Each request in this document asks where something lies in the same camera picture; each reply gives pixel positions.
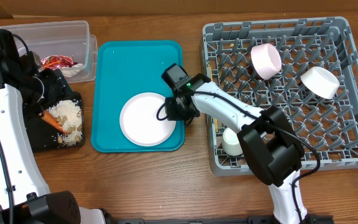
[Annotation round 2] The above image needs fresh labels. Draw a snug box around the peanut pile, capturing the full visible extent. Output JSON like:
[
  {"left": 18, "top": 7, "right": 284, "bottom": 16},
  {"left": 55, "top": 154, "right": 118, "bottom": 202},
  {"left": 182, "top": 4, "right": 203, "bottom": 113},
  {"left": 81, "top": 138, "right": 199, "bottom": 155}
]
[{"left": 57, "top": 110, "right": 82, "bottom": 146}]

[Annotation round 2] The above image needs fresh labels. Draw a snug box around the orange carrot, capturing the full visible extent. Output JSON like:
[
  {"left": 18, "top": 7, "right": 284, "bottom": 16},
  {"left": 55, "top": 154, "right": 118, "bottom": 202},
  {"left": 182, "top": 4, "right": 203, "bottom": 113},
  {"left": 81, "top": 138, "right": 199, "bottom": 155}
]
[{"left": 39, "top": 110, "right": 69, "bottom": 134}]

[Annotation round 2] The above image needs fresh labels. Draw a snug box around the clear plastic bin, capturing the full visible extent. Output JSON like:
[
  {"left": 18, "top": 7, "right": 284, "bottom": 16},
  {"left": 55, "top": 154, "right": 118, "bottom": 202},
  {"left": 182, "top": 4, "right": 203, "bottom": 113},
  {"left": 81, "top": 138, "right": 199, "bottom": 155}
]
[{"left": 1, "top": 21, "right": 98, "bottom": 83}]

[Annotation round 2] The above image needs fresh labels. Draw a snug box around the wooden chopstick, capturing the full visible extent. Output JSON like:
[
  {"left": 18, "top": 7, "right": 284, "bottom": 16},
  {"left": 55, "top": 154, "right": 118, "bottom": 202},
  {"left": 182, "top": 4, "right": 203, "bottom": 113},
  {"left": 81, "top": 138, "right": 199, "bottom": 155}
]
[{"left": 209, "top": 66, "right": 219, "bottom": 133}]

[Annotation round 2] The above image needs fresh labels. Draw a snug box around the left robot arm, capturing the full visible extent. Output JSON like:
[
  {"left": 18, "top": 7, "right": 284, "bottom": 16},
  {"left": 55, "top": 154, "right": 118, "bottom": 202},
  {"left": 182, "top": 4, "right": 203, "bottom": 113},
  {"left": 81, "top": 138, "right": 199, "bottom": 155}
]
[{"left": 0, "top": 29, "right": 113, "bottom": 223}]

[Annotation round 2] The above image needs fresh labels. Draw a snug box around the teal plastic tray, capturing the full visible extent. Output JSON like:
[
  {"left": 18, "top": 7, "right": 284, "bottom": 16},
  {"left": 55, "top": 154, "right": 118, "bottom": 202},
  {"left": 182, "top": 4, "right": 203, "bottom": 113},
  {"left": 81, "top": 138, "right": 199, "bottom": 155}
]
[{"left": 91, "top": 40, "right": 185, "bottom": 153}]

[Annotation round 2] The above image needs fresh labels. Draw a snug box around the red foil snack wrapper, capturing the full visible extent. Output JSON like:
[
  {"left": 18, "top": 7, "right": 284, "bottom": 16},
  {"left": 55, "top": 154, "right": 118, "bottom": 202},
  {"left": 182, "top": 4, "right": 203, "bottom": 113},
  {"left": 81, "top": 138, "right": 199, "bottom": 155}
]
[{"left": 41, "top": 55, "right": 77, "bottom": 70}]

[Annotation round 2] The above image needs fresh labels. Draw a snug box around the white bowl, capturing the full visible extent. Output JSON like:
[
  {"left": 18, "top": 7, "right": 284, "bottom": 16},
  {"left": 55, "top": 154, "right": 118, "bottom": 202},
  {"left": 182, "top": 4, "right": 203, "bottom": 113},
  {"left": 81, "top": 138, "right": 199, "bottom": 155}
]
[{"left": 300, "top": 67, "right": 340, "bottom": 99}]

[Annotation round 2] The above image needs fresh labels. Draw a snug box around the cream ceramic cup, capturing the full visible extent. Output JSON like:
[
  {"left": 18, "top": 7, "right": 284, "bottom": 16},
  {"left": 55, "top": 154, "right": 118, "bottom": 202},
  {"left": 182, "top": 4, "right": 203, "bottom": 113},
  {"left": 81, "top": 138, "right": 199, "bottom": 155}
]
[{"left": 222, "top": 128, "right": 243, "bottom": 156}]

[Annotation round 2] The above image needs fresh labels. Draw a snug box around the pink bowl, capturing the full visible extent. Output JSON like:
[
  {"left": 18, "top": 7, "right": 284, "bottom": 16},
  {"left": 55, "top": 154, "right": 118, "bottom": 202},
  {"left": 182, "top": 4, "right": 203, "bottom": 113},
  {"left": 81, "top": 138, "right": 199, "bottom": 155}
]
[{"left": 250, "top": 44, "right": 282, "bottom": 80}]

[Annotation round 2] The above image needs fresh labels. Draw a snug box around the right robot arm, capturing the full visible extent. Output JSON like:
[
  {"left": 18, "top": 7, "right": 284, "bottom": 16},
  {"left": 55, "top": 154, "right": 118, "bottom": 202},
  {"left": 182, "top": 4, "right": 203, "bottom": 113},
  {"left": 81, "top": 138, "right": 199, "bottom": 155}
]
[{"left": 159, "top": 63, "right": 307, "bottom": 223}]

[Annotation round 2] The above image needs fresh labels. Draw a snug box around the white rice pile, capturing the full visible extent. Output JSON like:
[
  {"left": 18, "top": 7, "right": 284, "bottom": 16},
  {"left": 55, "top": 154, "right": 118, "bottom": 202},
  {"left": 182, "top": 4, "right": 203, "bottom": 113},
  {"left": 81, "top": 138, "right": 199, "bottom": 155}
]
[{"left": 47, "top": 100, "right": 83, "bottom": 137}]

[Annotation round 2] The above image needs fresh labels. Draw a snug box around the black tray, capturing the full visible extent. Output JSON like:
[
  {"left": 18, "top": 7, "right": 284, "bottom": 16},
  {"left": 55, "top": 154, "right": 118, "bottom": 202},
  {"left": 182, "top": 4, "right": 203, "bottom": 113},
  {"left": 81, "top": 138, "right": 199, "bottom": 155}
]
[{"left": 24, "top": 91, "right": 85, "bottom": 152}]

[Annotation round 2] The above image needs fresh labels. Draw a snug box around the pink plate with rice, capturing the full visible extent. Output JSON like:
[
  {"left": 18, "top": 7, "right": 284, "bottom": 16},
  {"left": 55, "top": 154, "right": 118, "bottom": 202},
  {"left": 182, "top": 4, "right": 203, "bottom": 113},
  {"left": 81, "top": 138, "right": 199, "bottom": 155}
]
[{"left": 119, "top": 92, "right": 176, "bottom": 147}]

